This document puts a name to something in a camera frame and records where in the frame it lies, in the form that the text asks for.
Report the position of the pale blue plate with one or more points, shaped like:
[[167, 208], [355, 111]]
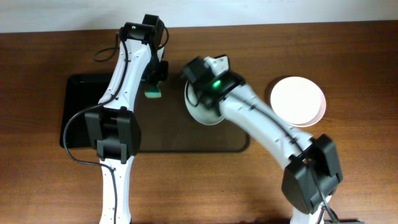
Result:
[[200, 113]]

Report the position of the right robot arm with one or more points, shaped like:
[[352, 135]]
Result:
[[312, 171]]

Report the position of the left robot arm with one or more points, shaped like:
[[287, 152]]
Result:
[[113, 130]]

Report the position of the white plate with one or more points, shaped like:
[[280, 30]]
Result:
[[290, 94], [311, 113]]

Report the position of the green yellow sponge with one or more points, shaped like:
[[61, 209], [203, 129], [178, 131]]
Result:
[[153, 91]]

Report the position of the brown serving tray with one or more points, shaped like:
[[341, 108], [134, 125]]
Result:
[[167, 126]]

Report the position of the black plastic tray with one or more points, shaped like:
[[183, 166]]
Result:
[[82, 91]]

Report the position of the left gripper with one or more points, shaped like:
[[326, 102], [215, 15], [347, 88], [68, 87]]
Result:
[[163, 72]]

